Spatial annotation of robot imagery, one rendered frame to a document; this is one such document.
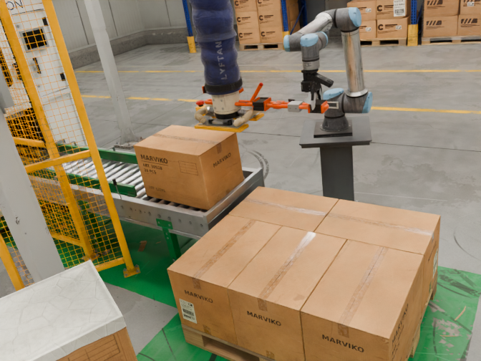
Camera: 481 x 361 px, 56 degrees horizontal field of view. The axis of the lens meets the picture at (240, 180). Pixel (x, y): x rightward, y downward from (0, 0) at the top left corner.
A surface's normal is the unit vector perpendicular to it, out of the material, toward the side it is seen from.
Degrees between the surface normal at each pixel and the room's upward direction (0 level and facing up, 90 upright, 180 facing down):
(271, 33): 88
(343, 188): 90
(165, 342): 0
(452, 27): 90
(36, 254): 90
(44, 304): 0
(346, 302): 0
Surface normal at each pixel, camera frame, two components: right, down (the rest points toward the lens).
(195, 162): -0.57, 0.43
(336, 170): -0.21, 0.46
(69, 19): 0.84, 0.13
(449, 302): -0.14, -0.89
